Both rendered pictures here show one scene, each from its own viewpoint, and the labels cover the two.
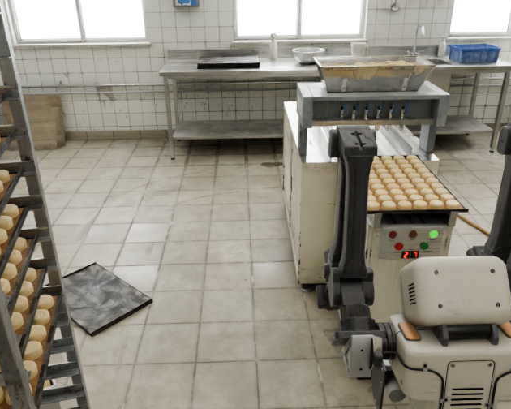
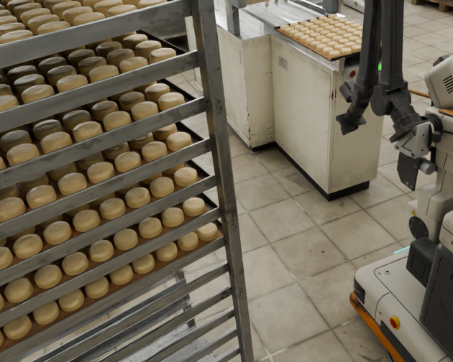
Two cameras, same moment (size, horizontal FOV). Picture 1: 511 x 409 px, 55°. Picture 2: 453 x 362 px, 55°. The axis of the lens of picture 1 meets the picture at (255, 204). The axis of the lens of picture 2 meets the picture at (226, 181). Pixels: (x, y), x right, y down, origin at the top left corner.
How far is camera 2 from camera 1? 0.66 m
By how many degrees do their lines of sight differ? 17
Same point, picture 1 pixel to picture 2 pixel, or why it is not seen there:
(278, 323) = (248, 182)
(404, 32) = not seen: outside the picture
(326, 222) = (266, 90)
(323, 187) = (260, 59)
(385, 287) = not seen: hidden behind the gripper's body
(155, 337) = not seen: hidden behind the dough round
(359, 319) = (413, 115)
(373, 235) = (336, 79)
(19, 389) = (234, 216)
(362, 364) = (423, 146)
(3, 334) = (229, 168)
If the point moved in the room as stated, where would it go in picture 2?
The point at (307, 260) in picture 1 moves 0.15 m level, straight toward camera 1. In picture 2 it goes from (255, 126) to (262, 137)
